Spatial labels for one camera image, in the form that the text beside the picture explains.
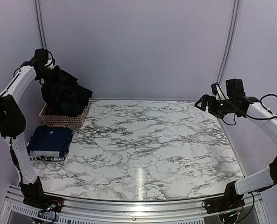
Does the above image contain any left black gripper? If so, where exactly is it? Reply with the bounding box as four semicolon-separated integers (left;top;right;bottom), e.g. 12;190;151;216
38;65;63;85

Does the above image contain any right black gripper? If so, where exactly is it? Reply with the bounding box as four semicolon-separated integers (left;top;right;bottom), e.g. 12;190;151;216
194;94;237;119

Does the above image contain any dark green plaid garment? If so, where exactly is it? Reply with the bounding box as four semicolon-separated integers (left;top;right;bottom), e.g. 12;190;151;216
41;65;93;117

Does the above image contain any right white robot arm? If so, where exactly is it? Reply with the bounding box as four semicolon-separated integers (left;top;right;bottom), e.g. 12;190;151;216
194;94;277;209

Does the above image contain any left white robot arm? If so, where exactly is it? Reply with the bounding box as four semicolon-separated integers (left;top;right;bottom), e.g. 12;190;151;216
0;59;55;188

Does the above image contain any pink plastic laundry basket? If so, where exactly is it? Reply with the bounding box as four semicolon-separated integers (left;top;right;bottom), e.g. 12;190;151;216
39;105;89;126

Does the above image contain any red black plaid garment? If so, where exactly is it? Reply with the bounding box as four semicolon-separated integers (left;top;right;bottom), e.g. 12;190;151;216
43;105;60;116

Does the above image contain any folded navy blue shirt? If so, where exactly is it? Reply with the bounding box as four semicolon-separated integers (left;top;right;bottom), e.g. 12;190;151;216
27;125;73;160

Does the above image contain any folded striped garment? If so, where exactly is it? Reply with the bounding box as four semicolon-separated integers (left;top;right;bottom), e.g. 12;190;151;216
27;135;73;161

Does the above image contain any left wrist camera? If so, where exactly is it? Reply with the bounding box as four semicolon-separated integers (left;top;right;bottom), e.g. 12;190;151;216
33;49;55;67

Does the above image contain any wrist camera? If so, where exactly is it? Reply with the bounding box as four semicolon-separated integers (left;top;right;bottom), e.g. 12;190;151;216
210;78;245;101
33;49;55;67

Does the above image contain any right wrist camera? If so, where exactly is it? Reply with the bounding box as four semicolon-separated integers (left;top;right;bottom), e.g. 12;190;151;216
210;78;245;101

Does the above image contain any left aluminium corner post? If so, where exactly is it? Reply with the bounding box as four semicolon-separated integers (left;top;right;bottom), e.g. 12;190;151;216
34;0;47;49

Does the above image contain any aluminium corner post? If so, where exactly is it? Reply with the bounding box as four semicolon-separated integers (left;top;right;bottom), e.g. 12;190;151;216
216;0;241;83
34;0;47;49

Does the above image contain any right aluminium corner post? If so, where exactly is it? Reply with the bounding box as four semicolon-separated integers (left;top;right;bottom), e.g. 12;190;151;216
216;0;241;83

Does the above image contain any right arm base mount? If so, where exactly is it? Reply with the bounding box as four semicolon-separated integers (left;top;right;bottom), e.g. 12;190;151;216
201;182;245;214

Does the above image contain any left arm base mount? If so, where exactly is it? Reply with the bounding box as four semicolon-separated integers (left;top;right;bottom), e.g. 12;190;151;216
19;180;63;212

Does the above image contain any aluminium front frame rail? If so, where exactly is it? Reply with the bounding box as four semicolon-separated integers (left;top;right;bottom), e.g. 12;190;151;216
0;185;270;224

